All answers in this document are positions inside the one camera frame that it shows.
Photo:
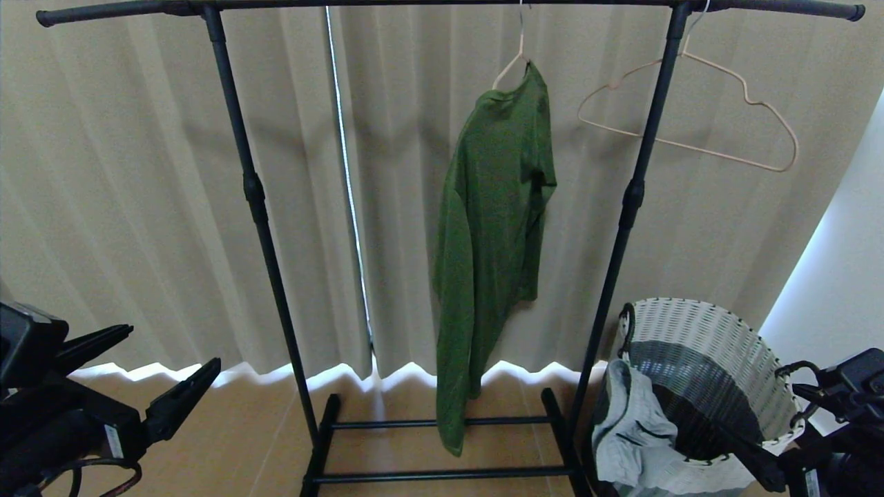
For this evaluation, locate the beige curtain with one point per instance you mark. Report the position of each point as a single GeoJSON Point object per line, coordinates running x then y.
{"type": "Point", "coordinates": [138, 172]}

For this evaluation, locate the green printed shirt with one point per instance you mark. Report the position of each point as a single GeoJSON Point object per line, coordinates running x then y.
{"type": "Point", "coordinates": [490, 241]}

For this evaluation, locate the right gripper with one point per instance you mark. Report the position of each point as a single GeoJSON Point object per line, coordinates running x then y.
{"type": "Point", "coordinates": [842, 462]}

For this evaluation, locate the white laundry basket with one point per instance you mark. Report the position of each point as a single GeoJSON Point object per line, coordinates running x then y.
{"type": "Point", "coordinates": [690, 324]}

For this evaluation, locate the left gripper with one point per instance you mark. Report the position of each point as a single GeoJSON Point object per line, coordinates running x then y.
{"type": "Point", "coordinates": [69, 428]}

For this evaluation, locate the pink clothes hanger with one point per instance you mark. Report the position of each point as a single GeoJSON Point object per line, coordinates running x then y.
{"type": "Point", "coordinates": [510, 69]}
{"type": "Point", "coordinates": [718, 154]}

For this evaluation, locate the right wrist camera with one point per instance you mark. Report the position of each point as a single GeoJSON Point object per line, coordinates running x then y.
{"type": "Point", "coordinates": [856, 376]}

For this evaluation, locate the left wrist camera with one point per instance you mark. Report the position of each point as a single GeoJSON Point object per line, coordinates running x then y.
{"type": "Point", "coordinates": [27, 345]}

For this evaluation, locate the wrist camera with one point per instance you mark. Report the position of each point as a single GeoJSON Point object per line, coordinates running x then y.
{"type": "Point", "coordinates": [856, 376]}
{"type": "Point", "coordinates": [27, 345]}

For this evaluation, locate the black clothes rack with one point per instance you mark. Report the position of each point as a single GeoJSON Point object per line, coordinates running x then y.
{"type": "Point", "coordinates": [255, 193]}

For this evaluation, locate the pale grey shorts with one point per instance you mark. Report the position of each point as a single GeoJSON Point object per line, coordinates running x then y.
{"type": "Point", "coordinates": [635, 442]}

